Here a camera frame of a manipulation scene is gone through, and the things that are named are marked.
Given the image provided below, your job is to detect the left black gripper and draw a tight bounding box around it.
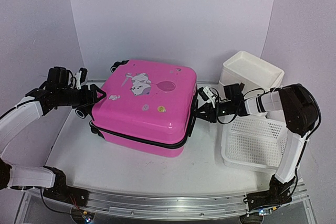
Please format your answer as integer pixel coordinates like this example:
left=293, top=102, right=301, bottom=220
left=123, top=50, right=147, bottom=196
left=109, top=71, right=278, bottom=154
left=57, top=84, right=107, bottom=111

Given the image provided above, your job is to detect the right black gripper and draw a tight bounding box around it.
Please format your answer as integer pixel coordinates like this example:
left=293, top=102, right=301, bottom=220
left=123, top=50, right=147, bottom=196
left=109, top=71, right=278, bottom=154
left=192, top=101, right=233, bottom=124

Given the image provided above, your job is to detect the pink cartoon child suitcase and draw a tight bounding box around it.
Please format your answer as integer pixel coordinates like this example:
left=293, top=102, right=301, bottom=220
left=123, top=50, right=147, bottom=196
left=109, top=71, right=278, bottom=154
left=75, top=60, right=198, bottom=157

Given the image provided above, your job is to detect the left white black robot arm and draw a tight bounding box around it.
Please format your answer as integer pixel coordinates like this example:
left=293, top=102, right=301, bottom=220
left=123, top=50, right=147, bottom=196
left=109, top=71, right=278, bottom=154
left=1, top=66, right=107, bottom=201

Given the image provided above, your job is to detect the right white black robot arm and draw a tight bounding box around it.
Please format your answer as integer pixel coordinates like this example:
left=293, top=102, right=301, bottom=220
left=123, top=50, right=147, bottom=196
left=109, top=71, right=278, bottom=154
left=194, top=83, right=321, bottom=216

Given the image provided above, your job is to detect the white three-drawer storage cabinet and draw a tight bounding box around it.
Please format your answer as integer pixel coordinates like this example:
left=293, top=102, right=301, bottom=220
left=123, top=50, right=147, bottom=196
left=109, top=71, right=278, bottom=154
left=217, top=51, right=285, bottom=99

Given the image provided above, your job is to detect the white perforated plastic basket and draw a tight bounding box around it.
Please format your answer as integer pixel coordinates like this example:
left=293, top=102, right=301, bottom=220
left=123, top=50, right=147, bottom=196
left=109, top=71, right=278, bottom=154
left=221, top=116, right=287, bottom=173

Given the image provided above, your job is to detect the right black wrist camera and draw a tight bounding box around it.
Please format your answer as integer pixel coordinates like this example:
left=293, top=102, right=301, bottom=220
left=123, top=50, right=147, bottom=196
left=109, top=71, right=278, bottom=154
left=223, top=83, right=245, bottom=104

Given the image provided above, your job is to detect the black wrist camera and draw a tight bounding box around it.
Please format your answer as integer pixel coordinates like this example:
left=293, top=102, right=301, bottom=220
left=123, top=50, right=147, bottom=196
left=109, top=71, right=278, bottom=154
left=223, top=83, right=245, bottom=104
left=47, top=66, right=70, bottom=88

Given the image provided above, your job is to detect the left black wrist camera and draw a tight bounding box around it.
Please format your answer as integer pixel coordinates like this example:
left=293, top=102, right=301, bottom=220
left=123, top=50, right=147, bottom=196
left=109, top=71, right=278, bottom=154
left=47, top=66, right=70, bottom=88

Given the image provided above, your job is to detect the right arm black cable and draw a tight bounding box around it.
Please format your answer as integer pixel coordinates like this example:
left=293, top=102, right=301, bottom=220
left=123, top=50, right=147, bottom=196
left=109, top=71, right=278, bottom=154
left=217, top=87, right=322, bottom=141

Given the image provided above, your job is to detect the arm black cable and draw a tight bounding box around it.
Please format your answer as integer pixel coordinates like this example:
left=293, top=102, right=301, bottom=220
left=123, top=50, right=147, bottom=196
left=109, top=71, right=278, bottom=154
left=0, top=98, right=74, bottom=211
left=217, top=87, right=322, bottom=141

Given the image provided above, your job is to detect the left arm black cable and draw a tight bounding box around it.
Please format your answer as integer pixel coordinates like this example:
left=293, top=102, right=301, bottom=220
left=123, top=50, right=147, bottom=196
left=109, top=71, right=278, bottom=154
left=0, top=98, right=74, bottom=211

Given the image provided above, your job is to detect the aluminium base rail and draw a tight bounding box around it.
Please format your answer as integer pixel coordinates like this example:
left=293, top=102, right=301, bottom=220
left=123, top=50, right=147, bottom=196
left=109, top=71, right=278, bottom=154
left=25, top=176, right=312, bottom=219

